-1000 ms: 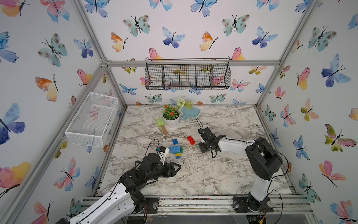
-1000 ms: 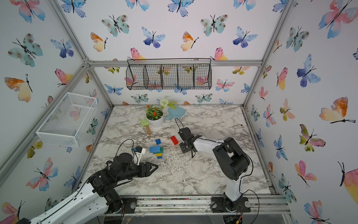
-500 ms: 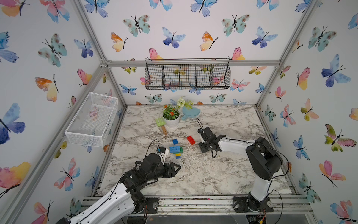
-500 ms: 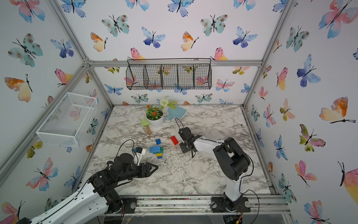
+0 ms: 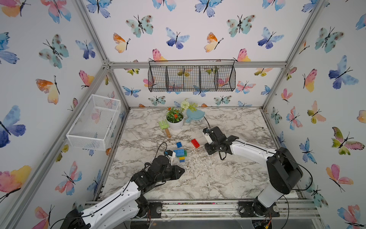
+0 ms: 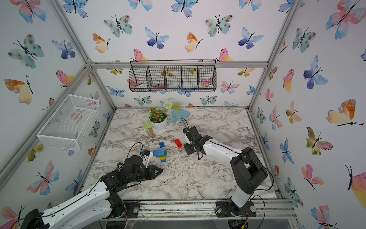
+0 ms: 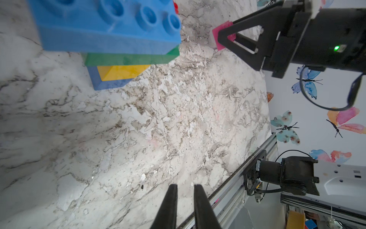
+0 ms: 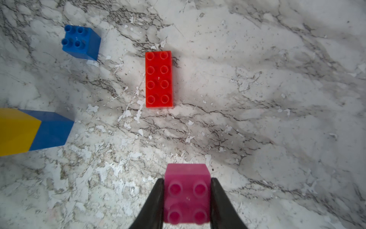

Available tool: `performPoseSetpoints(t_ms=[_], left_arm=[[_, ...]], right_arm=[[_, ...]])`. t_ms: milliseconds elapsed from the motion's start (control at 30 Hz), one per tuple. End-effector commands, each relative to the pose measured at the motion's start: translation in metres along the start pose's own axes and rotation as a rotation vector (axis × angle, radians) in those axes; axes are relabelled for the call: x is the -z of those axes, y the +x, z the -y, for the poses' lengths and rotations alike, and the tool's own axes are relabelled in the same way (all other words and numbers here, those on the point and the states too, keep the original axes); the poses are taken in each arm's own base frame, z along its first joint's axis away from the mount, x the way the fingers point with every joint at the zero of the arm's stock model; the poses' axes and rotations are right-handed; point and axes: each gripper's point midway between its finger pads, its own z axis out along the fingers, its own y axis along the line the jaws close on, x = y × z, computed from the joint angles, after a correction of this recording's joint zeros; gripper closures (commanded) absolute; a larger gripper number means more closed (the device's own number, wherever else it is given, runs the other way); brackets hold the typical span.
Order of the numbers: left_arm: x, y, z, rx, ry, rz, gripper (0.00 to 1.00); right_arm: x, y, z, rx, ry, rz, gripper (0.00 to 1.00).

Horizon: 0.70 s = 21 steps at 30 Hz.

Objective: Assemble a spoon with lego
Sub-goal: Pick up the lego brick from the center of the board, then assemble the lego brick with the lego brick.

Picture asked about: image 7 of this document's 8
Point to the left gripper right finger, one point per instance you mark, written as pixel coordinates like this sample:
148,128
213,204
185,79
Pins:
203,212

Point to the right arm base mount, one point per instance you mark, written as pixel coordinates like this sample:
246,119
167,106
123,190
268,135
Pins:
251,172

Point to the light blue long lego brick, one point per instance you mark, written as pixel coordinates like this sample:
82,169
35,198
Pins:
127,27

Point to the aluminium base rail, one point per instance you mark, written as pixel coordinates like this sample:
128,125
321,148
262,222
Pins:
243,186

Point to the blue small lego brick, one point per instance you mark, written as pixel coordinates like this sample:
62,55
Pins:
98,84

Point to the green long lego brick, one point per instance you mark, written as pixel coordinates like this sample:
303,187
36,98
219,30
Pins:
112,59

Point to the red long lego brick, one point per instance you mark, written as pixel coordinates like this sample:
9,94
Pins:
176,8

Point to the yellow small lego brick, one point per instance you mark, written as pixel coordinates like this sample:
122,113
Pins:
120,72

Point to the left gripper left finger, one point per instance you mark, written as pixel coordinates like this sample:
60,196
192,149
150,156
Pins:
166,215

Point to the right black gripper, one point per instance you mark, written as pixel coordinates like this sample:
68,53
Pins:
335,39

